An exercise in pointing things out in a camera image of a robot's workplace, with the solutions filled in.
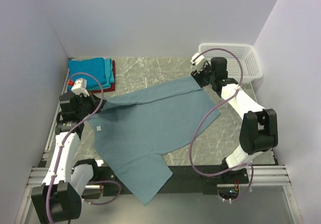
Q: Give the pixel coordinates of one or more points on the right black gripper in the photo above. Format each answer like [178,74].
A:
[198,77]

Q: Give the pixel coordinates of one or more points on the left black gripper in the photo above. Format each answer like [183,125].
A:
[95,101]

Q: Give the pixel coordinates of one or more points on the grey-blue t-shirt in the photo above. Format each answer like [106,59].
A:
[133,131]

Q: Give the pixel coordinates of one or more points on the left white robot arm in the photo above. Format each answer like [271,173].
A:
[59,196]

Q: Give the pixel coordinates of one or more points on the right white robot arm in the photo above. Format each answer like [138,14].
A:
[258,132]

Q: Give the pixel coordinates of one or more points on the white plastic basket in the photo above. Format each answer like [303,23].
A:
[246,54]

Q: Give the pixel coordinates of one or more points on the folded dark red t-shirt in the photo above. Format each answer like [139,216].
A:
[97,89]

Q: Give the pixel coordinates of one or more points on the folded blue t-shirt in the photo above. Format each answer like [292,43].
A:
[76,67]

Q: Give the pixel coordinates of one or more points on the folded teal t-shirt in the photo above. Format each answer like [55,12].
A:
[102,70]

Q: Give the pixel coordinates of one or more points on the black base beam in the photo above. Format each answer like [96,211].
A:
[183,180]

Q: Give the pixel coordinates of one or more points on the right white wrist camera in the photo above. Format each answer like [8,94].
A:
[199,62]

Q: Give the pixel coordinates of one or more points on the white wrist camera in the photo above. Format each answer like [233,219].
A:
[78,86]
[199,62]

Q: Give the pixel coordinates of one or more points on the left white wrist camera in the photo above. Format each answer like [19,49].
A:
[78,86]

